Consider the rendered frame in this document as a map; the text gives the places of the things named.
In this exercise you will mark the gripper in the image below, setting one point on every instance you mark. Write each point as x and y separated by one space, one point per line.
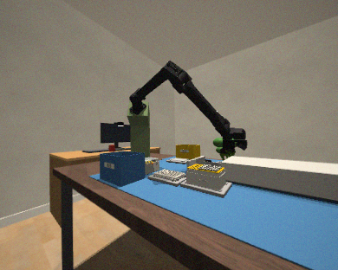
226 152

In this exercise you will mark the blue bench mat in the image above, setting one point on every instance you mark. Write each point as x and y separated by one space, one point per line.
300 229

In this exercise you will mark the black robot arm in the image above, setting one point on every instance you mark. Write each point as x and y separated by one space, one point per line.
177 76

